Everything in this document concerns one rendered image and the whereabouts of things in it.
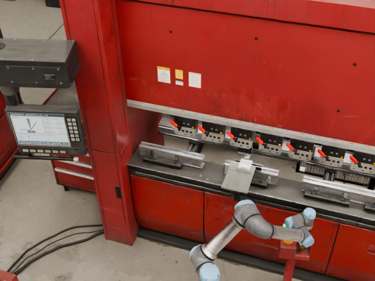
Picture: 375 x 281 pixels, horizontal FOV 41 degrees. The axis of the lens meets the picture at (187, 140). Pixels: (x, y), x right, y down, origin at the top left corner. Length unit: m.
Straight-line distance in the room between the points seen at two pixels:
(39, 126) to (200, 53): 1.11
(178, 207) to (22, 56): 1.66
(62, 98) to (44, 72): 1.33
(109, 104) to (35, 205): 1.82
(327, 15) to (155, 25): 1.01
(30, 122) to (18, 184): 1.89
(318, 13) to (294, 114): 0.69
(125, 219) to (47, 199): 1.03
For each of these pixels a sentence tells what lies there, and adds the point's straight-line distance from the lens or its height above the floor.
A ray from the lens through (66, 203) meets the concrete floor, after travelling 4.82.
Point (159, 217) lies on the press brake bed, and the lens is 4.11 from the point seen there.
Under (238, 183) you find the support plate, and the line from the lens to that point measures 3.46.
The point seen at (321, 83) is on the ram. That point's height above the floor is 1.79.
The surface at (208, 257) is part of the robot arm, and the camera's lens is 3.04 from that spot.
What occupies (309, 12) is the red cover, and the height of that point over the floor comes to 2.23.
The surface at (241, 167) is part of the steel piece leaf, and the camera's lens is 3.57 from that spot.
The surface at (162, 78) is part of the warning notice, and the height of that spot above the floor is 1.63.
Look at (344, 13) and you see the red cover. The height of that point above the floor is 2.25.
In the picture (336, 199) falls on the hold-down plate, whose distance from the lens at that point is 3.60.
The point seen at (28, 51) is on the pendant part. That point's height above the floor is 1.95.
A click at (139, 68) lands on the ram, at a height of 1.67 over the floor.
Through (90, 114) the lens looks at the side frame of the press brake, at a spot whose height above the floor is 1.38.
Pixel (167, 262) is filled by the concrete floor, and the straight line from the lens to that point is 4.27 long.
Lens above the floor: 3.47
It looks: 41 degrees down
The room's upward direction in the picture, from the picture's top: 1 degrees counter-clockwise
